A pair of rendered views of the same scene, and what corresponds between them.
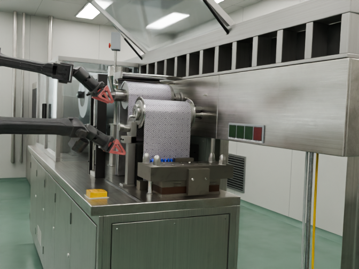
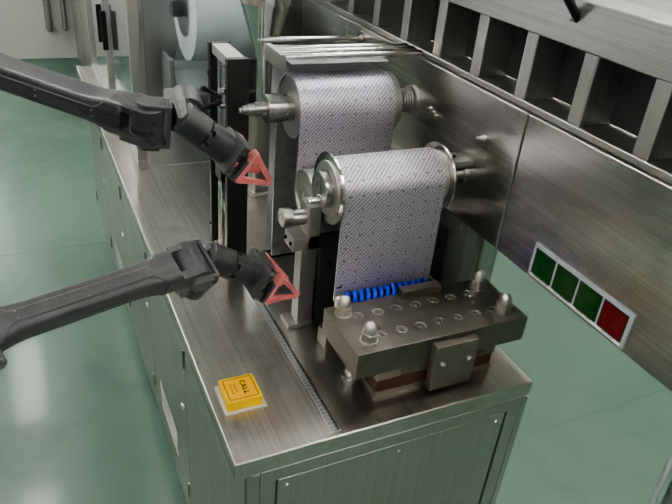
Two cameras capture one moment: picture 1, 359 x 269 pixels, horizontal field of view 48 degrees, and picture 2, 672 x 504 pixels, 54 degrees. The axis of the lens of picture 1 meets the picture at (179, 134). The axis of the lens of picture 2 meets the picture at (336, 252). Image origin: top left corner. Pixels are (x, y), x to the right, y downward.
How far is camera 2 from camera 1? 0.89 m
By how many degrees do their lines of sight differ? 27
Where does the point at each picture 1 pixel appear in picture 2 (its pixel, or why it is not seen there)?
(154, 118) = (364, 210)
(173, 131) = (403, 228)
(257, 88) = (636, 221)
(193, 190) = (440, 382)
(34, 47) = not seen: outside the picture
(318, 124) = not seen: outside the picture
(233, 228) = (508, 431)
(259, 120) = (625, 295)
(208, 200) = (469, 402)
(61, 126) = (157, 286)
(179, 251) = (402, 486)
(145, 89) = (337, 99)
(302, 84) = not seen: outside the picture
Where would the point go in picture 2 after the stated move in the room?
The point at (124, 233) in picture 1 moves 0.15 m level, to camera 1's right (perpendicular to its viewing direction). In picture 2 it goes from (300, 487) to (378, 493)
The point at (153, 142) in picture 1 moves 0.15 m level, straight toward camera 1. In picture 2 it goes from (358, 256) to (364, 297)
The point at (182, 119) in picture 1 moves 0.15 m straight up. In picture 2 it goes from (425, 201) to (436, 133)
